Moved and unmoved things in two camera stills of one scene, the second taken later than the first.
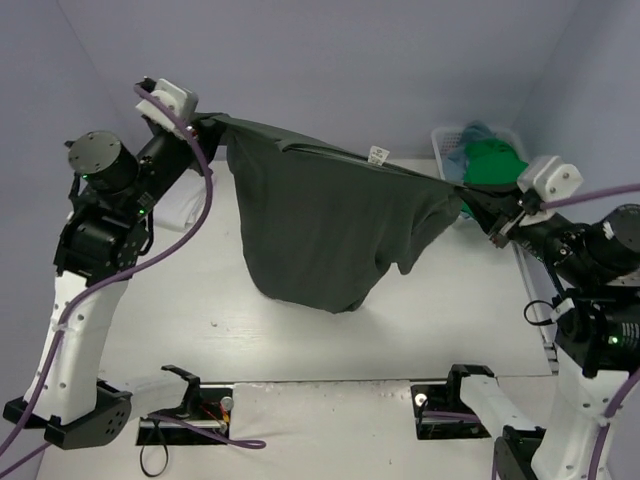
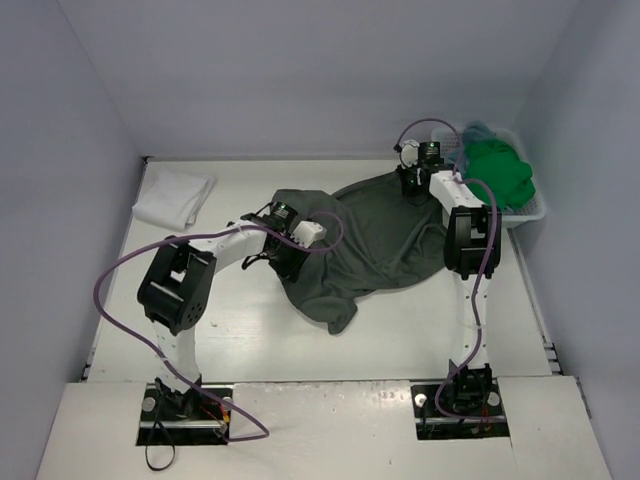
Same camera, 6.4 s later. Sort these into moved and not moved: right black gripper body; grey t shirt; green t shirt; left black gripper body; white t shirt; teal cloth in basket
Moved: grey t shirt; left black gripper body; right black gripper body
Not moved: teal cloth in basket; white t shirt; green t shirt
